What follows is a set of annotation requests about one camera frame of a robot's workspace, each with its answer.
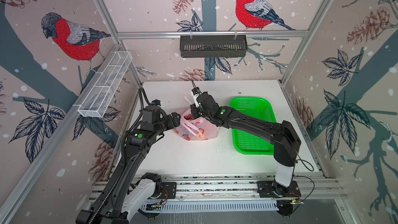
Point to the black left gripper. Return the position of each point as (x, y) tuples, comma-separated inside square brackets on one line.
[(176, 120)]

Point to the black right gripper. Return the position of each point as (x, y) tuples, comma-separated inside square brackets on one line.
[(196, 111)]

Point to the pink plastic bag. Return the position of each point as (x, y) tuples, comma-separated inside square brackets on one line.
[(198, 129)]

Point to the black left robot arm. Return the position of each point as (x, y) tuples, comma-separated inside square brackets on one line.
[(118, 203)]

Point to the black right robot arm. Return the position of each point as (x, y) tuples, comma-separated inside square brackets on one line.
[(282, 136)]

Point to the green plastic basket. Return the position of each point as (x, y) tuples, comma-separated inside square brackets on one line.
[(249, 138)]

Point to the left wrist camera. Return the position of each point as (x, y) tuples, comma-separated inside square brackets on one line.
[(152, 112)]

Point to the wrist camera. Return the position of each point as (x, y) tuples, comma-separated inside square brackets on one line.
[(195, 92), (152, 112)]

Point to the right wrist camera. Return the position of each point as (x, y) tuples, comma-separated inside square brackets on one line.
[(195, 92)]

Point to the black hanging wall basket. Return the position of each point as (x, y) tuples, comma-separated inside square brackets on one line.
[(213, 46)]

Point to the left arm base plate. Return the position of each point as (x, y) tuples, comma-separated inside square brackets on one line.
[(168, 191)]

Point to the white wire mesh shelf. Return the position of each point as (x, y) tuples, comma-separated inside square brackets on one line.
[(101, 94)]

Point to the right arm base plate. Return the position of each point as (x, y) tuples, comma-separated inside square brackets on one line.
[(270, 189)]

